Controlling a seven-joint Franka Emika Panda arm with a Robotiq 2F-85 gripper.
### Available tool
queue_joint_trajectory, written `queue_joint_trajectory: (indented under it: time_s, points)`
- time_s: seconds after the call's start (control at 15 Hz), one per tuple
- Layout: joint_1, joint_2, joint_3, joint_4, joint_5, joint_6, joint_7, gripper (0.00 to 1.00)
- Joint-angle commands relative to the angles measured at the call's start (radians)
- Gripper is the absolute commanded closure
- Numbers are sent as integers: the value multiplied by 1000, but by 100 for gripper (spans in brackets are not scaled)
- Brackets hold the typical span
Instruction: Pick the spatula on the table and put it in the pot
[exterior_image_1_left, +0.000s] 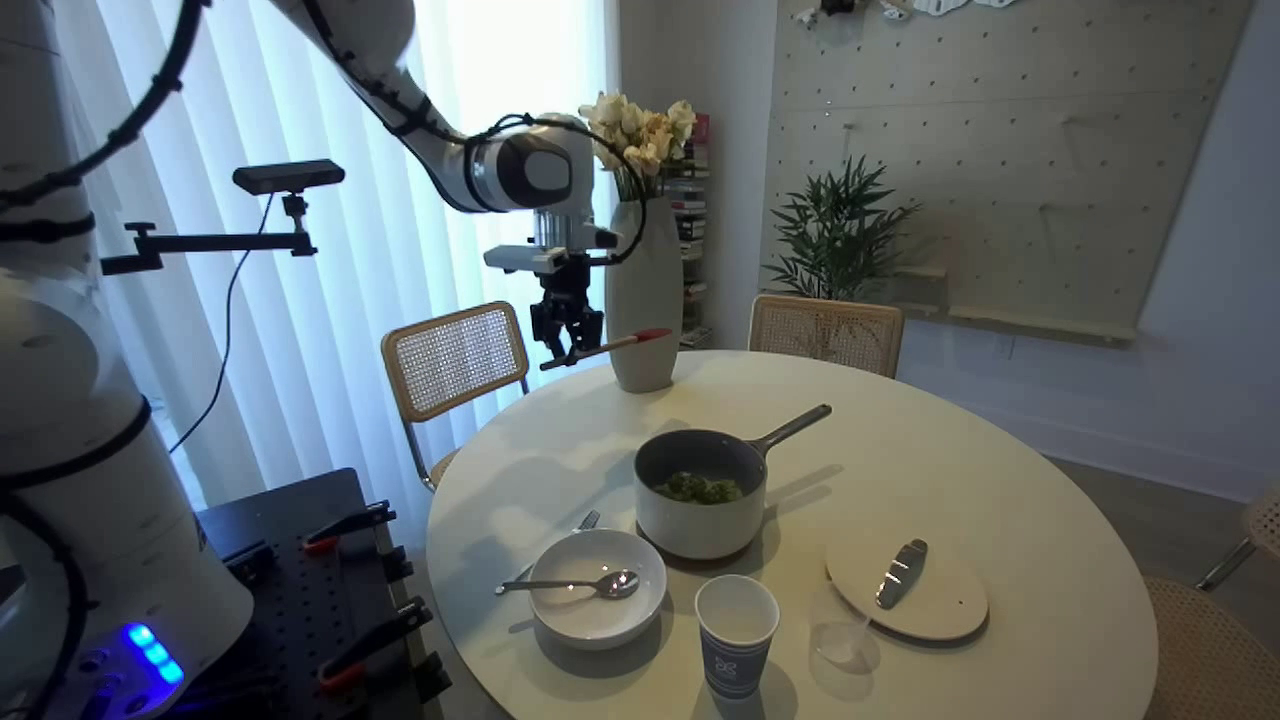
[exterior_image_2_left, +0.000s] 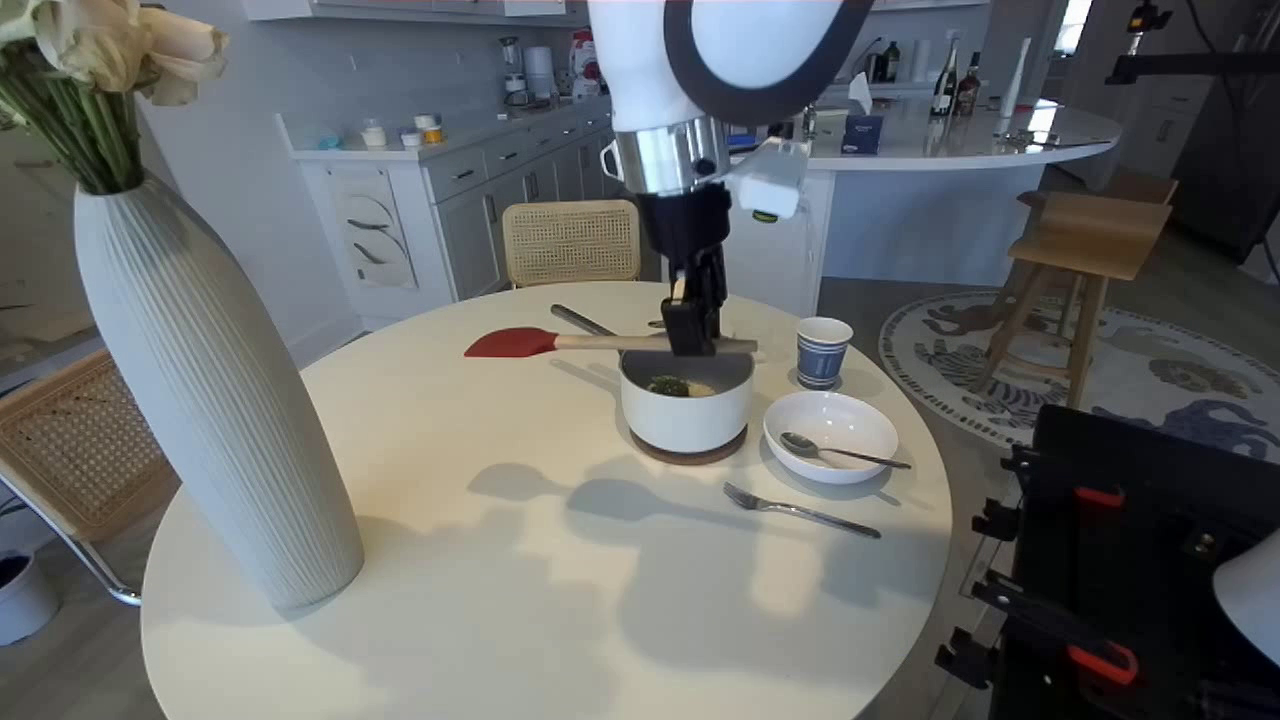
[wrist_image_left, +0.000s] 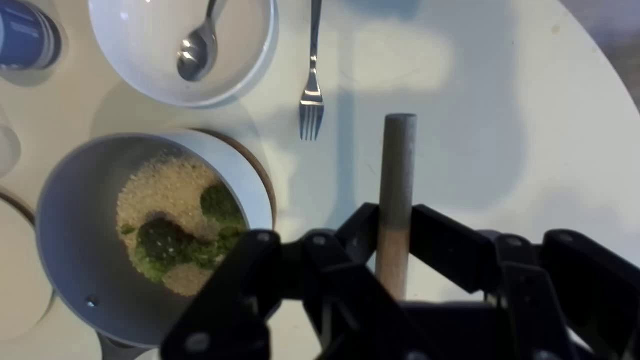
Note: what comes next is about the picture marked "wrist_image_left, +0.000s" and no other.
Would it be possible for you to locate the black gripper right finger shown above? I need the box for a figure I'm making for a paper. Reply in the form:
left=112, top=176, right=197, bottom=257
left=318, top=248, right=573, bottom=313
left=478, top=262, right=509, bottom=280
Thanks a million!
left=407, top=202, right=640, bottom=360

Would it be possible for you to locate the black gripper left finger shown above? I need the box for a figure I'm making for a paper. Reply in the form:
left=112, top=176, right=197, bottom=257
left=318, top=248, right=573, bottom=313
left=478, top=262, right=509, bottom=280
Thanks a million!
left=157, top=202, right=416, bottom=360

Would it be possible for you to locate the red spatula with wooden handle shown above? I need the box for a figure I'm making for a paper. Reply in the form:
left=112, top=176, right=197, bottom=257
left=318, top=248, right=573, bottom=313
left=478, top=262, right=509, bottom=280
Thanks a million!
left=375, top=112, right=417, bottom=302

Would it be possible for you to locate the green broccoli and rice food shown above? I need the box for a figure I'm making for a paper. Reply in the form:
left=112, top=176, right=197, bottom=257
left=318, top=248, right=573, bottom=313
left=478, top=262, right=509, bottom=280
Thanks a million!
left=116, top=156, right=252, bottom=299

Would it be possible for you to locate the metal fork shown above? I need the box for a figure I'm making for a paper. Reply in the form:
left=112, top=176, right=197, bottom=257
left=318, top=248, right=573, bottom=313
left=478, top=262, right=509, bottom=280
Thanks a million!
left=297, top=0, right=325, bottom=142

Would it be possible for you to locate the metal spoon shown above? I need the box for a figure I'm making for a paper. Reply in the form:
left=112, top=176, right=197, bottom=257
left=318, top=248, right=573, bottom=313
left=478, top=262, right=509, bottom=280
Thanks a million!
left=175, top=0, right=222, bottom=85

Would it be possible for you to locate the white bowl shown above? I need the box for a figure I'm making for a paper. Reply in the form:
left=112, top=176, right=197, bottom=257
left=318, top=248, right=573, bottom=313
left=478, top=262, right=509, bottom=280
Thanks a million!
left=85, top=0, right=278, bottom=111

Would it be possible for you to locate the blue and white paper cup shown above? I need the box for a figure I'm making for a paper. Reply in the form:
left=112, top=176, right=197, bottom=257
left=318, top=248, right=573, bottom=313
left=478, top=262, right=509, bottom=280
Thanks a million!
left=0, top=0, right=63, bottom=72

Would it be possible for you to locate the white pot with dark handle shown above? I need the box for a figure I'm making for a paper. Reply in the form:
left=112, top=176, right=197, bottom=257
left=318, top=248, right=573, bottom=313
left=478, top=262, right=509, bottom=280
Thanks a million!
left=36, top=129, right=276, bottom=360

